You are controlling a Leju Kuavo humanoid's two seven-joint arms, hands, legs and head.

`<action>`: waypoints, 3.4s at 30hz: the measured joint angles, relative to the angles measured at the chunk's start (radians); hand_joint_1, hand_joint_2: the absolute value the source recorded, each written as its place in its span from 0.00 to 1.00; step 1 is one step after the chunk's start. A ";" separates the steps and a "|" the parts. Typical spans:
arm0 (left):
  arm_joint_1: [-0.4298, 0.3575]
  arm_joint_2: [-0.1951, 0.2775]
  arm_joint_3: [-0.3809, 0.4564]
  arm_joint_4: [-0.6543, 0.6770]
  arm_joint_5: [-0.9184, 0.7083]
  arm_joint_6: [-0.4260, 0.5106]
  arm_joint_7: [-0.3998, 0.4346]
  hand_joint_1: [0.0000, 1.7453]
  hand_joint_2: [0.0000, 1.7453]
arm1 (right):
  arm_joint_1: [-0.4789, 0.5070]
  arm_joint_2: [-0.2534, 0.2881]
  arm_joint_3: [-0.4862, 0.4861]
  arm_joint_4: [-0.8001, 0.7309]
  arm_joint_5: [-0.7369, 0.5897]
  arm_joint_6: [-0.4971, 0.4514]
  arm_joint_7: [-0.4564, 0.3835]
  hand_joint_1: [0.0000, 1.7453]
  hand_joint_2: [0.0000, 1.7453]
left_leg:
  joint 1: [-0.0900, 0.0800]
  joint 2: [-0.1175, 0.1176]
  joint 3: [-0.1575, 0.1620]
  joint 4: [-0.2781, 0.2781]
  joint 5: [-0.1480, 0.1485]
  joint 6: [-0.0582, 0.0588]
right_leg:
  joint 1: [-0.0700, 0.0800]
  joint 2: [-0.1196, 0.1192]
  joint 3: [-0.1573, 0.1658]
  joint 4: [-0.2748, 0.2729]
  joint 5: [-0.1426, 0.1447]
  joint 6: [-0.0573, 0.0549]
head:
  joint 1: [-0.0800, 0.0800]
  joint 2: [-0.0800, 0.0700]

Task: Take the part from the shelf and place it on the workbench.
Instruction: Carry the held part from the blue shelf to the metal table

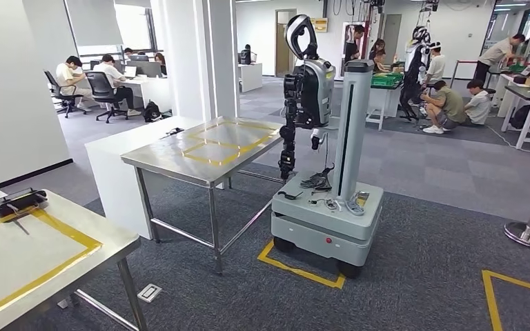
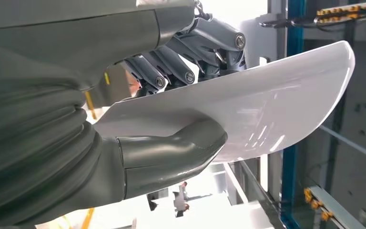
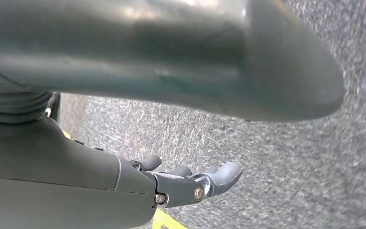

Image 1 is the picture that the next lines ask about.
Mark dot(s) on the black backpack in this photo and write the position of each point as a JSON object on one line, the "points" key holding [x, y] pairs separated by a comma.
{"points": [[525, 118], [153, 113]]}

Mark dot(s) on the floor socket plate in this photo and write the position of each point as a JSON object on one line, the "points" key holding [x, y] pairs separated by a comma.
{"points": [[150, 293]]}

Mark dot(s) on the steel table yellow tape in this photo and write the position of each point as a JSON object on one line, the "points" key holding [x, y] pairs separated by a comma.
{"points": [[178, 155]]}

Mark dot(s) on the yellow wall box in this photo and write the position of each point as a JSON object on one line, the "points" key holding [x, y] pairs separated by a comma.
{"points": [[321, 25]]}

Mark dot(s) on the grey roller blind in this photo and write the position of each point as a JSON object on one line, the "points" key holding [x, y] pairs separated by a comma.
{"points": [[93, 23]]}

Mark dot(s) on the grey desk partition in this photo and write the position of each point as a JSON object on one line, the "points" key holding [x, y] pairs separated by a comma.
{"points": [[148, 68]]}

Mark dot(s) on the white office desk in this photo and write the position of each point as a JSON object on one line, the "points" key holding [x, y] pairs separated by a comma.
{"points": [[251, 77], [155, 93]]}

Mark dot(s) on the white laptop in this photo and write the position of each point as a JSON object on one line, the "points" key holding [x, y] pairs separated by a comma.
{"points": [[130, 71]]}

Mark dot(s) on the white table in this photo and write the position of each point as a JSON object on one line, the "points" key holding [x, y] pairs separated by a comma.
{"points": [[109, 182], [381, 98]]}

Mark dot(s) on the black controller with antennas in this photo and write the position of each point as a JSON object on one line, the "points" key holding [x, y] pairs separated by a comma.
{"points": [[18, 201]]}

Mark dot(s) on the green plastic crate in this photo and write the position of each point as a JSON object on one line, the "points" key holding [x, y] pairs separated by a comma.
{"points": [[386, 81]]}

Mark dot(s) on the person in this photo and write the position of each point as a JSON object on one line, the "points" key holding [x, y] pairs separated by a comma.
{"points": [[68, 77], [378, 55], [352, 48], [498, 52], [245, 55], [436, 68], [477, 107], [450, 105], [109, 75], [128, 51], [161, 61]]}

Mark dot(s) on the steel workbench yellow tape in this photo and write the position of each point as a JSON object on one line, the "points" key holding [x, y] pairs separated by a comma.
{"points": [[41, 256]]}

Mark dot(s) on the black white humanoid robot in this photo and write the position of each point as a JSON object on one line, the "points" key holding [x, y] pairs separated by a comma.
{"points": [[413, 59]]}

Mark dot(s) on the grey wheeled humanoid robot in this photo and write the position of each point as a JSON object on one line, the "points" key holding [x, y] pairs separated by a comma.
{"points": [[329, 219]]}

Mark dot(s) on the black office chair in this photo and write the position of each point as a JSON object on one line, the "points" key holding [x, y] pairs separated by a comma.
{"points": [[54, 89], [98, 89]]}

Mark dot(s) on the wooden door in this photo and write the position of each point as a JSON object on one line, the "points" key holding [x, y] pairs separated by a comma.
{"points": [[283, 50]]}

